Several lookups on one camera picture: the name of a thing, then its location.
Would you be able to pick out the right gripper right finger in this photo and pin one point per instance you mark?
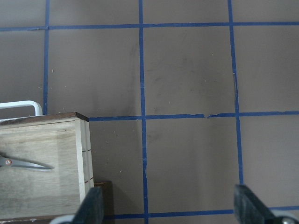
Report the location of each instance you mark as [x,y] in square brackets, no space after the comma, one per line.
[249,209]

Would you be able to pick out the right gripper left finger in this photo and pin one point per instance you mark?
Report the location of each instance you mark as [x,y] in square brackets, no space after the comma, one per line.
[91,211]

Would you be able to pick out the wooden drawer with white handle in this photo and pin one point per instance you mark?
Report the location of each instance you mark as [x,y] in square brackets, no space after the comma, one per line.
[61,141]

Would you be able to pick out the grey orange scissors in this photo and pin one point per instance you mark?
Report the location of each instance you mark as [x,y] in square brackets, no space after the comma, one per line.
[11,162]

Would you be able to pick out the dark brown drawer cabinet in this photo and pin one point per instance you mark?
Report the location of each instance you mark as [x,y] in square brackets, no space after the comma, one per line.
[65,219]

